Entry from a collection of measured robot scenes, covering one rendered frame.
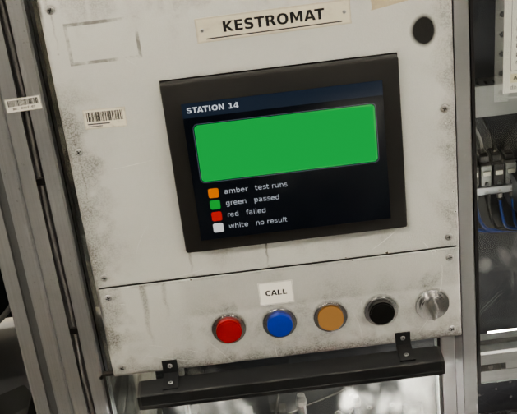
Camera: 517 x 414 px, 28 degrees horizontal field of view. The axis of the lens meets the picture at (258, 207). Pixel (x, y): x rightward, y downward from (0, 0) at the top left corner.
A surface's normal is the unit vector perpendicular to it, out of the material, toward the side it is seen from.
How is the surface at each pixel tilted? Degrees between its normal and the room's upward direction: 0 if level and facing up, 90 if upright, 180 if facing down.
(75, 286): 90
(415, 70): 90
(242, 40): 90
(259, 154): 90
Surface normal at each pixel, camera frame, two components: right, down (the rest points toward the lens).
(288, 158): 0.04, 0.43
